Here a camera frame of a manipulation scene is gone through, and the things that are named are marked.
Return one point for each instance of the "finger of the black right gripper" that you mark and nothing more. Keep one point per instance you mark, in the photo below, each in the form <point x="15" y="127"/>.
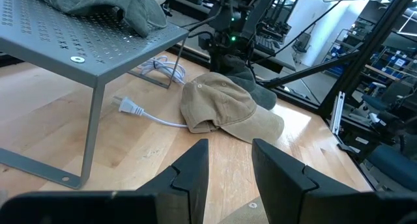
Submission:
<point x="218" y="62"/>

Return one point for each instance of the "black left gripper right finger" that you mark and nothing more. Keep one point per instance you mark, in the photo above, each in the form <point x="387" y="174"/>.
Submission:
<point x="280" y="185"/>

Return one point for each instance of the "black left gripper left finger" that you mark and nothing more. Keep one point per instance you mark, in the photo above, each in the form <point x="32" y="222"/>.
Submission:
<point x="189" y="185"/>

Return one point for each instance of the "tan baseball cap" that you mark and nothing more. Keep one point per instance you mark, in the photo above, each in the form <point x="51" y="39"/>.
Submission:
<point x="241" y="215"/>
<point x="221" y="103"/>

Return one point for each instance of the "dark green baseball cap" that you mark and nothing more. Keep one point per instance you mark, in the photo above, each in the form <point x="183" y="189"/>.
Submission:
<point x="260" y="93"/>
<point x="97" y="2"/>

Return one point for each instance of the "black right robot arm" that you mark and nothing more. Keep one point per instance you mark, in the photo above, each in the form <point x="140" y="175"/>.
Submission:
<point x="257" y="9"/>

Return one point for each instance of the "grey office chair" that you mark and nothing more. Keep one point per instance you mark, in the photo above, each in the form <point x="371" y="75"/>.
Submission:
<point x="301" y="41"/>

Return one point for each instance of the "blue office chair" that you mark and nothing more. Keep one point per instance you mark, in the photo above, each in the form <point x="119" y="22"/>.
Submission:
<point x="397" y="165"/>

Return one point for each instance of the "storage rack with blue bins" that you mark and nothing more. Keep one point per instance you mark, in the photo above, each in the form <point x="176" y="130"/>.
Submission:
<point x="391" y="64"/>

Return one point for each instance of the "grey perforated metal shelf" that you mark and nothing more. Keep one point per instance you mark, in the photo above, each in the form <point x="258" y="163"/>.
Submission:
<point x="49" y="38"/>

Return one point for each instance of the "black diagonal frame strut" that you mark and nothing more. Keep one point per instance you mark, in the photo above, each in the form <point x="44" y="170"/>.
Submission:
<point x="309" y="71"/>

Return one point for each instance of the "white metal bracket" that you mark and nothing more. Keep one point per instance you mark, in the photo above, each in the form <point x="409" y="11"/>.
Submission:
<point x="337" y="113"/>

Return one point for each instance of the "black aluminium frame post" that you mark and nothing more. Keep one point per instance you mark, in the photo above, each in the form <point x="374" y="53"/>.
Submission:
<point x="368" y="49"/>

